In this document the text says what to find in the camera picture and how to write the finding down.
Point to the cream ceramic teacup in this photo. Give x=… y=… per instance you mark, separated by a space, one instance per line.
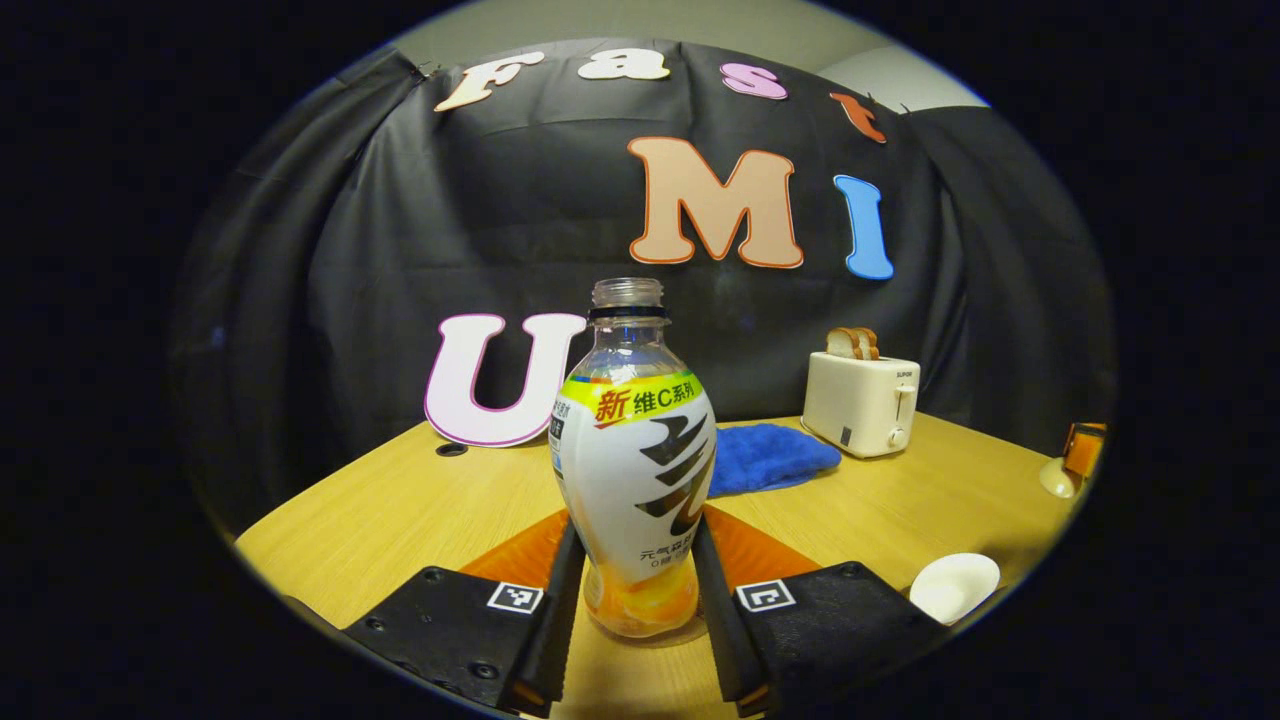
x=955 y=590

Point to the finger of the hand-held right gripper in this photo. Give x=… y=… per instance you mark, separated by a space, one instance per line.
x=1085 y=445

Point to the clear labelled water bottle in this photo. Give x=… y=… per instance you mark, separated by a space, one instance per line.
x=630 y=470

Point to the toast bread slice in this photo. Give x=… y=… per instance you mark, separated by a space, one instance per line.
x=840 y=344
x=868 y=344

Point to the black backdrop cloth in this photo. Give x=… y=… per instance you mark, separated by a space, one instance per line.
x=380 y=250

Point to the cream teacup lid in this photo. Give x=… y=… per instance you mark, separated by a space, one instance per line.
x=1058 y=480

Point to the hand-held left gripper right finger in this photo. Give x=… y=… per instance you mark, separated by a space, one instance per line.
x=715 y=620

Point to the cream toaster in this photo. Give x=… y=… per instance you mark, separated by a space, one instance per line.
x=860 y=405

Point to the blue folded towel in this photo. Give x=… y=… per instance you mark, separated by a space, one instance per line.
x=775 y=458

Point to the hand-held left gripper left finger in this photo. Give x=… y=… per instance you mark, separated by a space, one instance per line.
x=558 y=620

